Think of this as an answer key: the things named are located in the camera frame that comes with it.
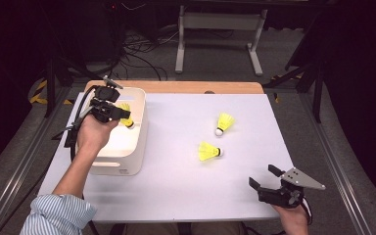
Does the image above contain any striped shirt sleeve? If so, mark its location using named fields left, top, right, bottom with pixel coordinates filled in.
left=19, top=194, right=98, bottom=235

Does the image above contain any hand-held gripper cable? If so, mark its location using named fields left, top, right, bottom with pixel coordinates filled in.
left=63, top=86, right=98, bottom=162
left=301, top=196, right=314, bottom=227

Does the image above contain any right hand-held gripper cable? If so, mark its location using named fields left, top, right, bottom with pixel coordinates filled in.
left=301, top=196, right=314, bottom=227

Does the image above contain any black metal stand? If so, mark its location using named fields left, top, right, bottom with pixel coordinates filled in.
left=43, top=57, right=106, bottom=118
left=262, top=48, right=327, bottom=124

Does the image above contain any aluminium floor rail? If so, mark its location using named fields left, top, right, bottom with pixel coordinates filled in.
left=0, top=86, right=74, bottom=235
left=298, top=92, right=373, bottom=235

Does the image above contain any left hand-held gripper cable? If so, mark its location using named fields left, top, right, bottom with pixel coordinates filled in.
left=63, top=86, right=98, bottom=162

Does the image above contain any person's right hand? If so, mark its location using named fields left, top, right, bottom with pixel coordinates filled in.
left=272, top=205, right=309, bottom=235

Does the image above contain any yellow shuttlecock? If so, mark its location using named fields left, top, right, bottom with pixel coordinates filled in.
left=198, top=140, right=225, bottom=163
left=214, top=112, right=236, bottom=137
left=118, top=102, right=136, bottom=130

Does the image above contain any white plastic bin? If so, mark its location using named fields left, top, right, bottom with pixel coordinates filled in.
left=74, top=86, right=150, bottom=176

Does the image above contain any white metal stand frame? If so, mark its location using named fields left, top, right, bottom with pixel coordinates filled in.
left=174, top=4, right=268, bottom=77

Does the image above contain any person's left hand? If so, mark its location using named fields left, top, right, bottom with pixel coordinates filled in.
left=76, top=114, right=120, bottom=158

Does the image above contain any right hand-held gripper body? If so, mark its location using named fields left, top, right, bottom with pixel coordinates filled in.
left=258, top=166, right=326, bottom=209

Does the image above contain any tangle of black floor cables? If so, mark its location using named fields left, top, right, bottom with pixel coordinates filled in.
left=111, top=28, right=180, bottom=81

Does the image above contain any wooden table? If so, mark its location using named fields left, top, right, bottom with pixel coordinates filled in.
left=83, top=79, right=264, bottom=95

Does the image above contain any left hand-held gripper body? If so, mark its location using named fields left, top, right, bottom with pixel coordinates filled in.
left=89, top=75, right=124, bottom=124

